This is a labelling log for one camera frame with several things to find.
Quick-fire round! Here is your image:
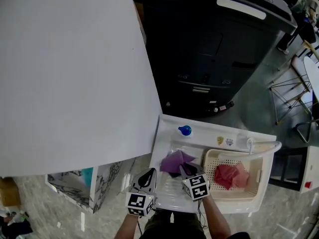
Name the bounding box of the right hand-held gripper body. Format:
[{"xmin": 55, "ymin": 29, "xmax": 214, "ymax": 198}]
[{"xmin": 181, "ymin": 173, "xmax": 210, "ymax": 203}]

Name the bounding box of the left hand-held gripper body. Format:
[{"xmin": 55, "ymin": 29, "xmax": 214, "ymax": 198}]
[{"xmin": 125, "ymin": 186, "xmax": 158, "ymax": 218}]

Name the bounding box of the purple cloth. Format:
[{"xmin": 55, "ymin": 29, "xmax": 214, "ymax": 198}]
[{"xmin": 159, "ymin": 150, "xmax": 200, "ymax": 179}]

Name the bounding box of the pink cloth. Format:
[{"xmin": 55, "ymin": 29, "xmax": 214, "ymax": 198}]
[
  {"xmin": 230, "ymin": 163, "xmax": 251, "ymax": 188},
  {"xmin": 214, "ymin": 165, "xmax": 239, "ymax": 190}
]

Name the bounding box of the beige perforated basket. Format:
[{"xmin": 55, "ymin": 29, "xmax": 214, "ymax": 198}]
[{"xmin": 202, "ymin": 148, "xmax": 264, "ymax": 201}]

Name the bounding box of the person's left forearm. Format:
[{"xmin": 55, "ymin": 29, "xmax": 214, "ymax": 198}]
[{"xmin": 114, "ymin": 214, "xmax": 140, "ymax": 239}]

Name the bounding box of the person's right forearm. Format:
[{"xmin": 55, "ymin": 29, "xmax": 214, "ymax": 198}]
[{"xmin": 201, "ymin": 194, "xmax": 231, "ymax": 239}]

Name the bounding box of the cardboard box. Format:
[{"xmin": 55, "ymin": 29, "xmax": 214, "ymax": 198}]
[{"xmin": 0, "ymin": 177, "xmax": 22, "ymax": 208}]

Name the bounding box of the white sink unit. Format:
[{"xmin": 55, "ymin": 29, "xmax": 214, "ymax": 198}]
[{"xmin": 149, "ymin": 114, "xmax": 278, "ymax": 215}]

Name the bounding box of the soap bottle with blue pump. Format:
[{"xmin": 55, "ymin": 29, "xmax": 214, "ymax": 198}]
[{"xmin": 176, "ymin": 125, "xmax": 193, "ymax": 138}]

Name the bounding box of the teal cloth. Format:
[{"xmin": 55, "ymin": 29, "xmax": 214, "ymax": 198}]
[{"xmin": 81, "ymin": 167, "xmax": 94, "ymax": 188}]

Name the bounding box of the marble sink counter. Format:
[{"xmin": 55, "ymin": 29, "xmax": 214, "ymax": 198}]
[{"xmin": 45, "ymin": 158, "xmax": 137, "ymax": 214}]

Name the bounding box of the white curved faucet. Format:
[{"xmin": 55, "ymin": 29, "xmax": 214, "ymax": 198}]
[{"xmin": 218, "ymin": 137, "xmax": 282, "ymax": 160}]

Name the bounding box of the large black machine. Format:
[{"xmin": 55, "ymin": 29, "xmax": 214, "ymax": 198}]
[{"xmin": 141, "ymin": 0, "xmax": 298, "ymax": 119}]

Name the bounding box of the wooden armchair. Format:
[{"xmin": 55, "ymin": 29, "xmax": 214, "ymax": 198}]
[{"xmin": 290, "ymin": 40, "xmax": 319, "ymax": 77}]

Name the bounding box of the round white table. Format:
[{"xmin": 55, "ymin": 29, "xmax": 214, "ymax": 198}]
[{"xmin": 270, "ymin": 56, "xmax": 319, "ymax": 124}]

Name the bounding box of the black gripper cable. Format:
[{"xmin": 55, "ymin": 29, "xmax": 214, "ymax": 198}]
[{"xmin": 198, "ymin": 199, "xmax": 209, "ymax": 230}]

